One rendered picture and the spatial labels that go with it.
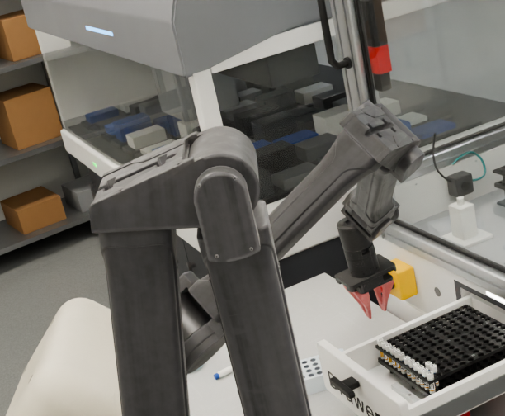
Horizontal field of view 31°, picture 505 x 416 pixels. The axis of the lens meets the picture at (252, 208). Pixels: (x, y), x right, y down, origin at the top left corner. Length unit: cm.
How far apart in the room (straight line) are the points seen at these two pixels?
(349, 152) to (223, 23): 115
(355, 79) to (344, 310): 58
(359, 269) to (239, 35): 83
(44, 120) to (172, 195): 453
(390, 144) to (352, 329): 103
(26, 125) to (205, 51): 298
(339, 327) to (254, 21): 79
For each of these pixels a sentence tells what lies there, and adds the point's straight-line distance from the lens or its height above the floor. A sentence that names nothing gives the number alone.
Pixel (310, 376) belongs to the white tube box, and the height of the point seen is 79.
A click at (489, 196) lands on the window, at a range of 177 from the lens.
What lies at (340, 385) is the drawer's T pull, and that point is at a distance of 169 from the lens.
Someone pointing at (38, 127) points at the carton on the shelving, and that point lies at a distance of 518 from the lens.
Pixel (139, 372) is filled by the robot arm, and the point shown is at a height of 146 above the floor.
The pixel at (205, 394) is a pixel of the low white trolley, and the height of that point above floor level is 76.
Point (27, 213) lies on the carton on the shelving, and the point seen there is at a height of 26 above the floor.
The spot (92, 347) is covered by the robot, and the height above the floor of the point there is 137.
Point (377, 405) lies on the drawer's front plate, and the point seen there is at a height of 89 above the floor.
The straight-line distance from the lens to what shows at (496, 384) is 172.
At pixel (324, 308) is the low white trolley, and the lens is 228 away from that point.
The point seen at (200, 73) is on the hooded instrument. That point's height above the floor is 136.
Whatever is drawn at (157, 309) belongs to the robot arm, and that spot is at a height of 151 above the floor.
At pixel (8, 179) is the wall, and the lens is 563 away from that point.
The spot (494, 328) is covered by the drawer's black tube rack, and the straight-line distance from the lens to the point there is 182.
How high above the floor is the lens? 182
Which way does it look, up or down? 20 degrees down
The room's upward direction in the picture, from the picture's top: 13 degrees counter-clockwise
